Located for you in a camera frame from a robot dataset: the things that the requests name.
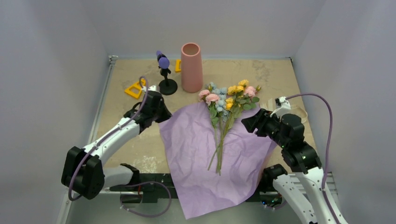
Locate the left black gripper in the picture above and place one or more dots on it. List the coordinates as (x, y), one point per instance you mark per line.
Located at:
(166, 114)

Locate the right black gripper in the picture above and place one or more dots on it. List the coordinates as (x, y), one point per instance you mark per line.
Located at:
(258, 120)

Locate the cream printed ribbon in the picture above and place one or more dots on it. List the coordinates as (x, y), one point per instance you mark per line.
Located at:
(295, 109)

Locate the pink flower bouquet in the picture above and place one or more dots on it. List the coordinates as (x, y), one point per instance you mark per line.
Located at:
(225, 105)

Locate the pink and purple wrapping paper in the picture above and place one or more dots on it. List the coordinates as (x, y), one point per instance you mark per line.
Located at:
(190, 142)

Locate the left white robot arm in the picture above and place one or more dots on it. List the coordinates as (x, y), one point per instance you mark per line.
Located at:
(83, 171)

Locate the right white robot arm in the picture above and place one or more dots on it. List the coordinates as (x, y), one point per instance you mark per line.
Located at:
(316, 205)

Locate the yellow block behind vase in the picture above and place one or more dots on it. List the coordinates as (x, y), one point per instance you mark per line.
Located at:
(178, 66)

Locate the pink tall vase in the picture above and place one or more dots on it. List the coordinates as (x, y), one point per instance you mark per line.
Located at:
(191, 68)

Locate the black stand purple microphone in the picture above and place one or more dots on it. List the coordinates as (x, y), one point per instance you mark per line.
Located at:
(167, 86)

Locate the yellow triangular block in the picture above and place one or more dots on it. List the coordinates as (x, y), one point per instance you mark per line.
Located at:
(135, 90)

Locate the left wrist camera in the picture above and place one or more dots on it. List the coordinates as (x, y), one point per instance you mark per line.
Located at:
(151, 88)

